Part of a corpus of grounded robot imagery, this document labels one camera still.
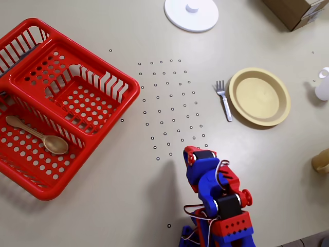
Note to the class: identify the gray plastic fork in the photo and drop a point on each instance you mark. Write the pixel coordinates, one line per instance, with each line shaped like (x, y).
(226, 105)

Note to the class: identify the blue gripper black motor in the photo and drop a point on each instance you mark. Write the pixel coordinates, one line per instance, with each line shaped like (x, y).
(201, 156)

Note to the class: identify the dark gray cutlery piece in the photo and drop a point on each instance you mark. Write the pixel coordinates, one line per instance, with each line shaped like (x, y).
(25, 54)

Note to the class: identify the tan plastic cup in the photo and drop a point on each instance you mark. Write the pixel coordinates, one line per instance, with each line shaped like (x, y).
(321, 162)

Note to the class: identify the gold plastic plate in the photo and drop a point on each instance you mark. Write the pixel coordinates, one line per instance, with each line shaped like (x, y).
(259, 96)

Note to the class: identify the red plastic dish rack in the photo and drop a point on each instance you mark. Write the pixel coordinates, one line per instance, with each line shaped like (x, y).
(66, 103)

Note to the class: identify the white plastic bottle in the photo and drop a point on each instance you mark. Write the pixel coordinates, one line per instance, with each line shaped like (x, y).
(323, 88)

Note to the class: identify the cardboard box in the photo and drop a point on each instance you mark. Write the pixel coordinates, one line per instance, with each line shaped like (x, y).
(293, 11)

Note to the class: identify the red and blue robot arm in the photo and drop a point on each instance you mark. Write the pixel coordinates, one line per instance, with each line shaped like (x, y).
(231, 226)

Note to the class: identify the white round disc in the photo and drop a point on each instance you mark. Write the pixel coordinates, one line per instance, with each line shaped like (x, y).
(191, 19)

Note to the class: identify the wooden spoon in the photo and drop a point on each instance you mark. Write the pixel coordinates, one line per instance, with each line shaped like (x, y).
(54, 145)

